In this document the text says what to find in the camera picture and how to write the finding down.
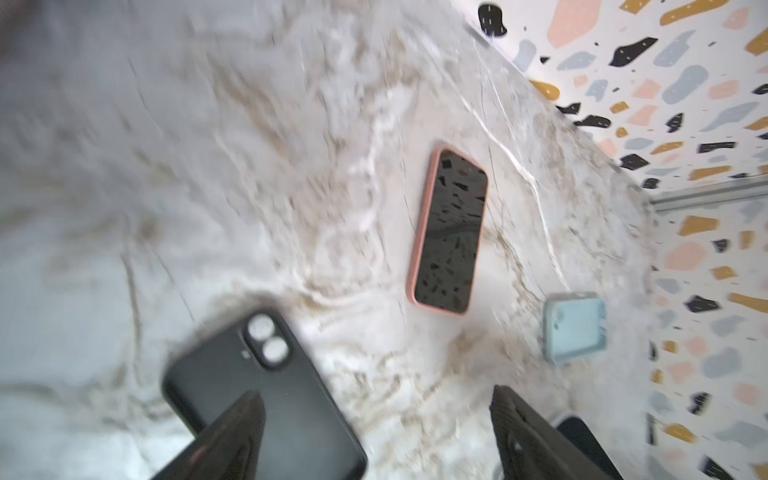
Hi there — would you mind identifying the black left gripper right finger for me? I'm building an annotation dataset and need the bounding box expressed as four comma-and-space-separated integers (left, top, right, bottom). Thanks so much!
489, 385, 611, 479

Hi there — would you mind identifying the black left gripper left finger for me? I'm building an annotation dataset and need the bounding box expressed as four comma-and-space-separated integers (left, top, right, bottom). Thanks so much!
153, 391, 266, 480

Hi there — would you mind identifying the black phone case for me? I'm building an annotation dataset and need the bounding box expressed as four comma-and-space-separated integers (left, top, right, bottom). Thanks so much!
162, 308, 367, 479

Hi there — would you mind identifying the light blue phone case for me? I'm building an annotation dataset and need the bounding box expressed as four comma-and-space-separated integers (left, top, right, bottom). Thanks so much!
543, 293, 608, 365

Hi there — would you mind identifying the blue smartphone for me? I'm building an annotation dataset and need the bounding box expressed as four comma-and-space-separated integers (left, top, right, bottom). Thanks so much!
556, 415, 623, 480

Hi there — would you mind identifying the aluminium frame post right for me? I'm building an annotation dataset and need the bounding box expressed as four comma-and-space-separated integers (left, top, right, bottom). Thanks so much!
650, 176, 767, 213

